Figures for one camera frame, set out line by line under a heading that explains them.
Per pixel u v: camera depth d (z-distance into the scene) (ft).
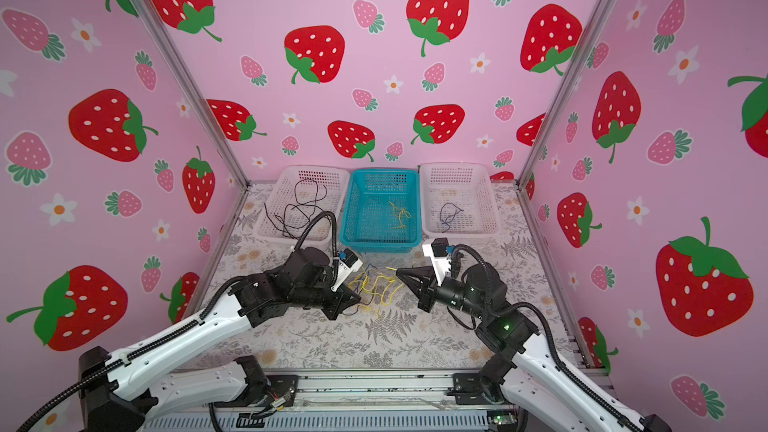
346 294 2.04
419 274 1.99
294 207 3.62
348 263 2.09
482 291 1.66
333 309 2.03
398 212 3.52
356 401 2.40
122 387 1.29
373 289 3.04
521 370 2.07
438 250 1.88
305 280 1.84
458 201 3.77
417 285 2.03
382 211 3.76
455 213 3.63
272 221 3.25
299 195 3.77
